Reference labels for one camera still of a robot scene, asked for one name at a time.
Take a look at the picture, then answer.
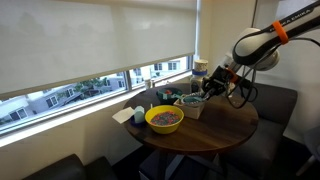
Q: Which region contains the light wooden box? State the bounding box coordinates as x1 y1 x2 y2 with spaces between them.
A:
173 95 207 120

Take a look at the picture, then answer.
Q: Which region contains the patterned paper plate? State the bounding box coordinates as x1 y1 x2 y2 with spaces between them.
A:
182 94 206 107

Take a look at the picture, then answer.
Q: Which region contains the patterned paper cup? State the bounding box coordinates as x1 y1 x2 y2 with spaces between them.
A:
193 59 209 72

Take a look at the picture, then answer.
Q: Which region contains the metal table base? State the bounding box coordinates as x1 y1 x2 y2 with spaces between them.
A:
156 150 234 180

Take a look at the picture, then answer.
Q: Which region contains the white chair leg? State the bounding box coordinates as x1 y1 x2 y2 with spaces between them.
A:
295 126 320 178

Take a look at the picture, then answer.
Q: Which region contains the white paper napkin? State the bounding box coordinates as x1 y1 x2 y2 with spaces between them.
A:
111 106 136 125

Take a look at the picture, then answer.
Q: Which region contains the dark teal bowl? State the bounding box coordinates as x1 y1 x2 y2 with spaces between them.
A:
155 87 184 106

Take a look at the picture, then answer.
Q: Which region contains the teal plastic spoon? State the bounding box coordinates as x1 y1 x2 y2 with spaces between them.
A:
162 92 185 101

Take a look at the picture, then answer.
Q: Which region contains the grey upholstered armchair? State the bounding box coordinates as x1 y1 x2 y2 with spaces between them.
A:
219 82 299 180

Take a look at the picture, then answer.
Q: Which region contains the white roller window blind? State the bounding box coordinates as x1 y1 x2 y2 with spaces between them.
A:
0 0 198 100

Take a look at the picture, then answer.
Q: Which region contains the yellow bowl with candy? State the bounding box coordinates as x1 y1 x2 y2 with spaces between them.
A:
144 104 185 135

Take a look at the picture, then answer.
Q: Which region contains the dark leather chair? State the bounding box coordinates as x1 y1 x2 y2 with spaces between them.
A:
22 153 118 180

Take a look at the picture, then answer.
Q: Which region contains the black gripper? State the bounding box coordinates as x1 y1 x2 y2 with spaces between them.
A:
201 65 235 101

